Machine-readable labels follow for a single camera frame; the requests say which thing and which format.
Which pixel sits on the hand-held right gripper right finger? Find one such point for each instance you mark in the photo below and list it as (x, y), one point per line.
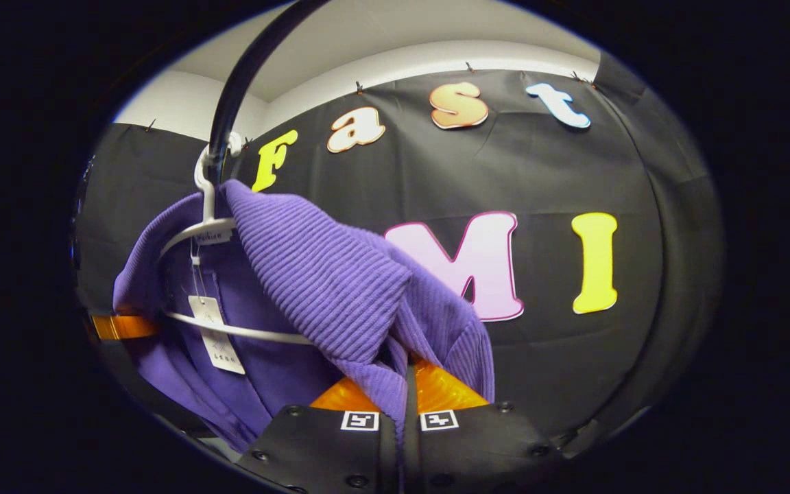
(477, 446)

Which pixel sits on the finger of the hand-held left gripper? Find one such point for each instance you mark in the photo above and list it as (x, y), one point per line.
(124, 327)

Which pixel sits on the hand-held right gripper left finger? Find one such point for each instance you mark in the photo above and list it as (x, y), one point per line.
(319, 446)

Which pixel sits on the white plastic clothes hanger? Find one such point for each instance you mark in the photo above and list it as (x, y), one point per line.
(208, 206)

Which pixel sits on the purple ribbed knit jacket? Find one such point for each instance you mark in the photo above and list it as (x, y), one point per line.
(319, 274)

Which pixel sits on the black clothes rack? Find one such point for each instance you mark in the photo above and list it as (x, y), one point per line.
(234, 89)

